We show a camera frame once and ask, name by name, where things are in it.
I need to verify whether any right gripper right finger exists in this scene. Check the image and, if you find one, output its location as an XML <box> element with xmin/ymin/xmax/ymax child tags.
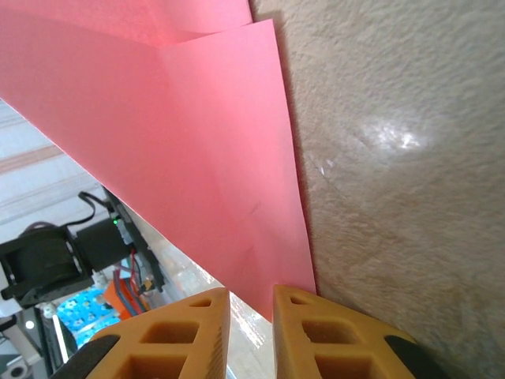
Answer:
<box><xmin>273</xmin><ymin>284</ymin><xmax>449</xmax><ymax>379</ymax></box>

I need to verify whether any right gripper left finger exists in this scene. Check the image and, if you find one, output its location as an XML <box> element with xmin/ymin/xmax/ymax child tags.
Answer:
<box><xmin>50</xmin><ymin>287</ymin><xmax>231</xmax><ymax>379</ymax></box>

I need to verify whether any pink paper sheet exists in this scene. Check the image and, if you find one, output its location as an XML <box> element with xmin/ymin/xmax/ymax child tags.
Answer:
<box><xmin>0</xmin><ymin>0</ymin><xmax>318</xmax><ymax>323</ymax></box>

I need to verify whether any wide aluminium mounting rail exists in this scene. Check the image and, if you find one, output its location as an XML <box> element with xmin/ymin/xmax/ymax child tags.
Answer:
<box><xmin>155</xmin><ymin>231</ymin><xmax>275</xmax><ymax>379</ymax></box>

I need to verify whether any small circuit board with wires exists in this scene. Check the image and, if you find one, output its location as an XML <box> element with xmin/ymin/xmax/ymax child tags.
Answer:
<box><xmin>114</xmin><ymin>252</ymin><xmax>157</xmax><ymax>295</ymax></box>

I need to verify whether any thin black wire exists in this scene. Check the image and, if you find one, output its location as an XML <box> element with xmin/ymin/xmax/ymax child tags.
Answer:
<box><xmin>66</xmin><ymin>190</ymin><xmax>116</xmax><ymax>230</ymax></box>

